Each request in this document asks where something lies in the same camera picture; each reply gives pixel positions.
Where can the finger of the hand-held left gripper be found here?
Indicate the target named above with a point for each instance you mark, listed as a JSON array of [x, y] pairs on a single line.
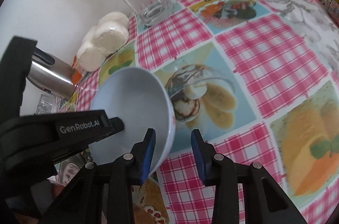
[[117, 125]]

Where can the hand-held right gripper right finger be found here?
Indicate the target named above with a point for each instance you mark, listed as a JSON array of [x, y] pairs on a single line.
[[198, 157]]

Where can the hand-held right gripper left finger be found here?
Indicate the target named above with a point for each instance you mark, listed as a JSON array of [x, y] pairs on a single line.
[[148, 157]]

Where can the pale blue strawberry print bowl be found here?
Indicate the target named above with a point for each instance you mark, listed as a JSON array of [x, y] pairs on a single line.
[[132, 99]]

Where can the round pink floral plate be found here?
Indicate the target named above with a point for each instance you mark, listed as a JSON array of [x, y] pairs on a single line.
[[69, 171]]

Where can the clear drinking glass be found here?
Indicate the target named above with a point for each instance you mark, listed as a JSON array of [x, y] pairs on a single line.
[[47, 105]]

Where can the orange snack packet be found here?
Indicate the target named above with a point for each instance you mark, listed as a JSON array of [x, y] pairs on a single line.
[[78, 73]]

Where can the stainless steel thermos jug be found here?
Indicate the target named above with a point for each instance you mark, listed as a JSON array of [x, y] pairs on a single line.
[[50, 73]]

